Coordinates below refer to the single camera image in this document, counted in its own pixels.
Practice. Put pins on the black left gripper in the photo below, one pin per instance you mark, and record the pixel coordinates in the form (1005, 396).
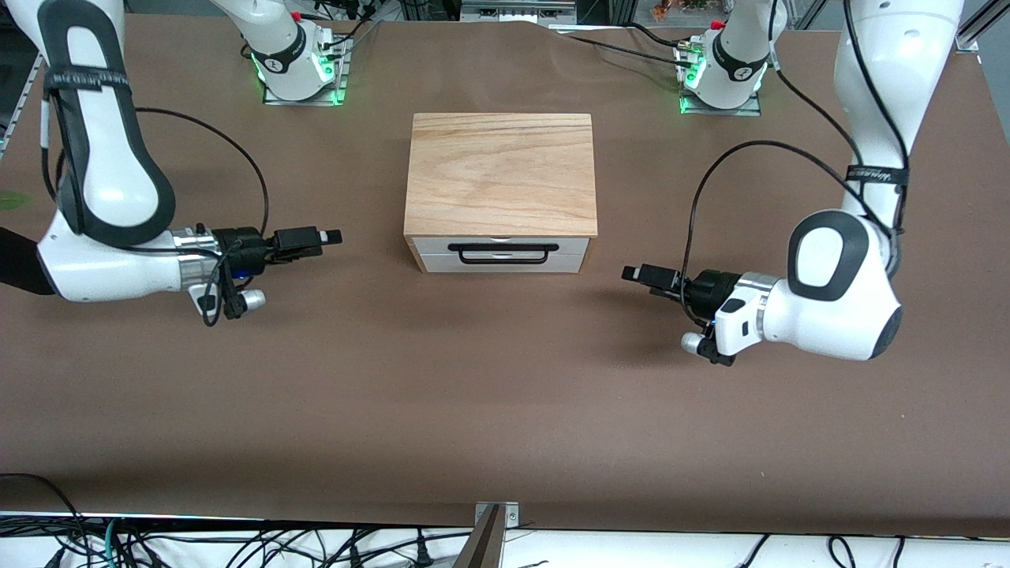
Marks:
(705, 289)

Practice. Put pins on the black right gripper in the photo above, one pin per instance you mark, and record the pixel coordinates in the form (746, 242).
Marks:
(246, 246)

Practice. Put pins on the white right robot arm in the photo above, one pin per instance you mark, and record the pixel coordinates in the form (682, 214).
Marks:
(118, 189)

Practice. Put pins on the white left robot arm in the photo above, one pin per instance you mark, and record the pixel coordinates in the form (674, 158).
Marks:
(836, 308)

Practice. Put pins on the wooden drawer cabinet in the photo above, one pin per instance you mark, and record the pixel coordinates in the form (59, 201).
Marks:
(501, 173)

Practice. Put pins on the red orange artificial flowers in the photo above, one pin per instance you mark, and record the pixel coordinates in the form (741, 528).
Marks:
(667, 8)

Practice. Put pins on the black rounded object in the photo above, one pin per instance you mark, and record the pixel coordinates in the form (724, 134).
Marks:
(16, 264)

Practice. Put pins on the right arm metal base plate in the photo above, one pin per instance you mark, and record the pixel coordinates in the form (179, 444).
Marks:
(335, 75)

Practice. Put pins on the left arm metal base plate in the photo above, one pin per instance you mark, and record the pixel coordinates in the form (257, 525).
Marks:
(746, 106)

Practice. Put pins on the small metal bracket plate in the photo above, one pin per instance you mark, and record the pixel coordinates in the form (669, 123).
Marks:
(511, 513)

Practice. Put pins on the aluminium frame device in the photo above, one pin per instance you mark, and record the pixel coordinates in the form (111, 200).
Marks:
(517, 9)

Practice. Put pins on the aluminium table edge rail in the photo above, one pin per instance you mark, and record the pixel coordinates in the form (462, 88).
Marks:
(978, 28)
(20, 110)

